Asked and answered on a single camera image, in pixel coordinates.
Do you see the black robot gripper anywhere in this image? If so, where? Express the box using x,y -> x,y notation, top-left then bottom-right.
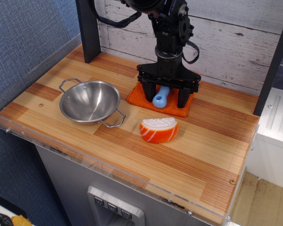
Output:
137,56 -> 201,108

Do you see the toy salmon sushi piece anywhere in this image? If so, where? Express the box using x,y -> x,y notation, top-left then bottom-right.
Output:
139,117 -> 179,143

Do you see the silver dispenser button panel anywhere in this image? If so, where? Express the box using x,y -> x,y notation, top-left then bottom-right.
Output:
87,186 -> 146,226

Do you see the black yellow object bottom left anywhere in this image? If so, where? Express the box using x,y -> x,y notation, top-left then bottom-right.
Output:
0,213 -> 33,226

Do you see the black right vertical post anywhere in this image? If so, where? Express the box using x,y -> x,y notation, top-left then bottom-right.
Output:
253,30 -> 283,116

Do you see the blue grey toy scoop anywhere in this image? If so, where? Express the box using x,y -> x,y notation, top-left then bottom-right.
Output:
152,86 -> 170,109

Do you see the clear acrylic table guard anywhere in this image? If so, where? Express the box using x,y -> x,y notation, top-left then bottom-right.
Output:
0,28 -> 261,226

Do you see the black left vertical post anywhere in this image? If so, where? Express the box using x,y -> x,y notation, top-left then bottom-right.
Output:
75,0 -> 101,63

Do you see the black vertical post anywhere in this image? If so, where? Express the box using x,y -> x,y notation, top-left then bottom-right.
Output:
75,0 -> 101,63
253,30 -> 283,116

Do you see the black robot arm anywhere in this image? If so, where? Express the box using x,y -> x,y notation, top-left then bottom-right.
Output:
122,0 -> 201,108

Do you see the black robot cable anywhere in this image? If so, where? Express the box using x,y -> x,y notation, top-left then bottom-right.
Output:
86,0 -> 200,65

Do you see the grey toy fridge cabinet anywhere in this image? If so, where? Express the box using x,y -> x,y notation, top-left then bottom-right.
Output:
36,146 -> 205,226

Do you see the white plastic toy sink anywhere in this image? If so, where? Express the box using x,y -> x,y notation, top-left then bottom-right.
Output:
246,88 -> 283,187

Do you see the stainless steel two-handled bowl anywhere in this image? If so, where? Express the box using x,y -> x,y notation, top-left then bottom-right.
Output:
59,78 -> 126,128

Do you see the orange knitted cloth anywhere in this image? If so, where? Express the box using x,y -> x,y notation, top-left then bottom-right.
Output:
127,82 -> 194,117

